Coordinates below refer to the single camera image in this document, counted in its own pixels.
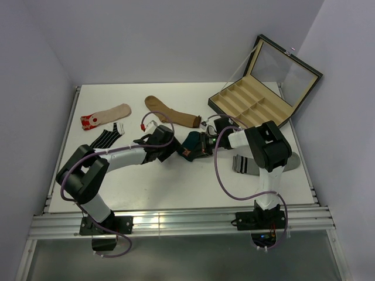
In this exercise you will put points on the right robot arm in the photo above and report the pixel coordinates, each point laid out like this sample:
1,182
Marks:
270,151

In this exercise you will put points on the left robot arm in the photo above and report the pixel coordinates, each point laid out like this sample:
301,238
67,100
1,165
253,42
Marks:
82,175

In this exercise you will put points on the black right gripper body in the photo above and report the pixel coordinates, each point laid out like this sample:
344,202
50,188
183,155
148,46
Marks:
208,143

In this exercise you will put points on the black white striped sock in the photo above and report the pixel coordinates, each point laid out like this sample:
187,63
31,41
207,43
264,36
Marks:
108,137

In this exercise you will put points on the black compartment organizer box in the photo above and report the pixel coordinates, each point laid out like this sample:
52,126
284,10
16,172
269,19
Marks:
273,86

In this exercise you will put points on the aluminium frame rail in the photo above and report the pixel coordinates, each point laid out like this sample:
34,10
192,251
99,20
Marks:
177,222

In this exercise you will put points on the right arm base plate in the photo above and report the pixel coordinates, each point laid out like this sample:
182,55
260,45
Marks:
247,221

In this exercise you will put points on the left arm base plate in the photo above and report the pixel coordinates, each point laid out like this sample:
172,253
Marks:
119,224

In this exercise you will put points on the grey striped sock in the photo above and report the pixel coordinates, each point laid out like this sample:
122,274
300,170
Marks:
246,165

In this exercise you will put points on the brown long sock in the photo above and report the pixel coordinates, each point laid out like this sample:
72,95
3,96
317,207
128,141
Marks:
166,114

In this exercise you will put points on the green christmas bear sock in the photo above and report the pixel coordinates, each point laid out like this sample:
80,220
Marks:
192,147

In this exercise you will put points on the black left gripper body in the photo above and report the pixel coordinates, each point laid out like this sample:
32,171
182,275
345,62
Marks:
166,150

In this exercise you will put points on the beige red reindeer sock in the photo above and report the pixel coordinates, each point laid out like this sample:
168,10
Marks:
96,119

